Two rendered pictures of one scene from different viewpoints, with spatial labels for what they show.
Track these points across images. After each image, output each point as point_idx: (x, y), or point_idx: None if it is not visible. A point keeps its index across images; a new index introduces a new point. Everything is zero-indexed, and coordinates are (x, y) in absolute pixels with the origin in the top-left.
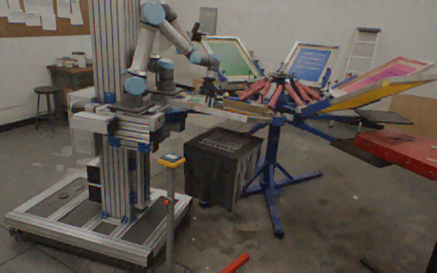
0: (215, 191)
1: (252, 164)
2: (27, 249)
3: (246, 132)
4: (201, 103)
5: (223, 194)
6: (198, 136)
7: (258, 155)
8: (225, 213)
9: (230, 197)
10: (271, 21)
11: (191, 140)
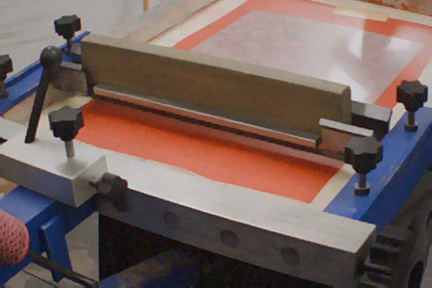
0: (290, 287)
1: (152, 245)
2: None
3: (150, 261)
4: None
5: (263, 284)
6: (412, 200)
7: (119, 244)
8: None
9: (239, 267)
10: None
11: (423, 182)
